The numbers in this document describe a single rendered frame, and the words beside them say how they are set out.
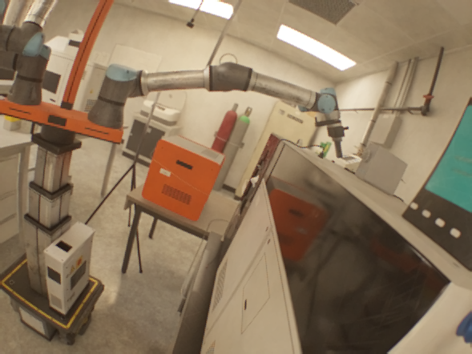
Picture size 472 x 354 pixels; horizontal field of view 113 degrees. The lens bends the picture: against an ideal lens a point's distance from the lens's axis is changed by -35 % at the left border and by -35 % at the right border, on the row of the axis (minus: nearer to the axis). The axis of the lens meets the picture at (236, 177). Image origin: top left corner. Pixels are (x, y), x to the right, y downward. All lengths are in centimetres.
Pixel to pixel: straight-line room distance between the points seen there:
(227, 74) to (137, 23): 465
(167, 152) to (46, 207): 82
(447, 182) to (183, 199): 146
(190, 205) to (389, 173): 118
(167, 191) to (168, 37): 387
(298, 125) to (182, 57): 253
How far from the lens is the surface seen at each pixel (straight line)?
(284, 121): 416
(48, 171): 103
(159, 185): 158
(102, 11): 104
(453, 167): 27
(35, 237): 121
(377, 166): 80
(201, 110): 457
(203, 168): 147
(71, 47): 208
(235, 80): 87
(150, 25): 528
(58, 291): 124
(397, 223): 21
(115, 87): 91
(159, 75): 103
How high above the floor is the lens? 146
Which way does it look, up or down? 14 degrees down
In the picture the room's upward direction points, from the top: 24 degrees clockwise
